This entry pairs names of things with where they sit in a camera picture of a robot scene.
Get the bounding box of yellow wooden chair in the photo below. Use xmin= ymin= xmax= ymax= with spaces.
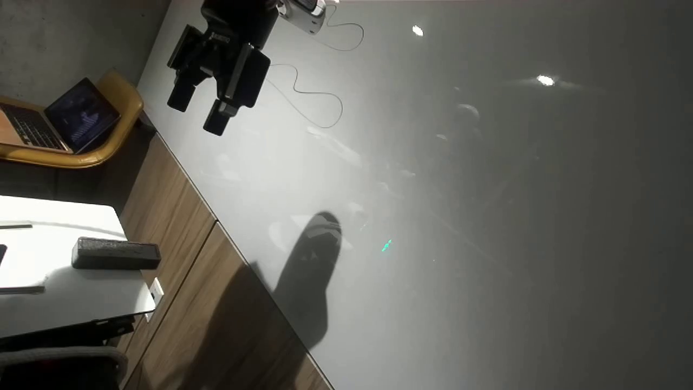
xmin=0 ymin=68 xmax=146 ymax=173

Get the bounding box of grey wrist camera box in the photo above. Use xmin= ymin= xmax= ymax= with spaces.
xmin=275 ymin=0 xmax=329 ymax=36

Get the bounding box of white slotted platform board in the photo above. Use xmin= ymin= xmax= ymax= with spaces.
xmin=0 ymin=192 xmax=161 ymax=342

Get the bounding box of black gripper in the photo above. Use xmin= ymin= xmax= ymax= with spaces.
xmin=164 ymin=0 xmax=281 ymax=139

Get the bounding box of large grey whiteboard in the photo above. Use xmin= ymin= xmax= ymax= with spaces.
xmin=137 ymin=0 xmax=693 ymax=390

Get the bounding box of black whiteboard eraser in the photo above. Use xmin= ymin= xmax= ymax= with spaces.
xmin=70 ymin=234 xmax=162 ymax=273

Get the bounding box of open laptop computer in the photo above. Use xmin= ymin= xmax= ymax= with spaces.
xmin=0 ymin=76 xmax=122 ymax=155

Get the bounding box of dark platform support frame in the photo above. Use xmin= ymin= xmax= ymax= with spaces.
xmin=0 ymin=312 xmax=141 ymax=355

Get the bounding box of small white plastic block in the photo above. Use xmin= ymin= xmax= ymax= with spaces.
xmin=146 ymin=274 xmax=167 ymax=302

